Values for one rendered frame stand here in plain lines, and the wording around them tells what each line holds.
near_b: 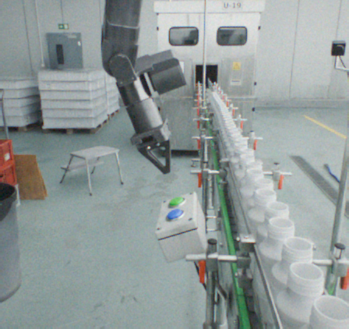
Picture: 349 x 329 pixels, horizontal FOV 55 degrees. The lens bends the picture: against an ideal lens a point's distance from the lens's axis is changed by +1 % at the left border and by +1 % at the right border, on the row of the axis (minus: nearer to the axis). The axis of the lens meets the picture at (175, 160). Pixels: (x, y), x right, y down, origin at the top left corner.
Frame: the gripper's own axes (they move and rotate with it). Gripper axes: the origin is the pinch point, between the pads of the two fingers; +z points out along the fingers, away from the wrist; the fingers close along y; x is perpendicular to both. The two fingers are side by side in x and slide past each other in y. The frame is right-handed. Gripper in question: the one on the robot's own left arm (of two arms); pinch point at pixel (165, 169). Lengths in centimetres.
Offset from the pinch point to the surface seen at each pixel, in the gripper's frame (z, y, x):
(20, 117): -30, 569, 346
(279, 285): 12.6, -26.0, -13.8
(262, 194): 9.4, -4.8, -16.6
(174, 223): 7.7, -9.1, 0.3
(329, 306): 9.6, -34.6, -17.9
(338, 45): -4, 70, -63
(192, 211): 7.8, -6.4, -3.2
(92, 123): 28, 563, 216
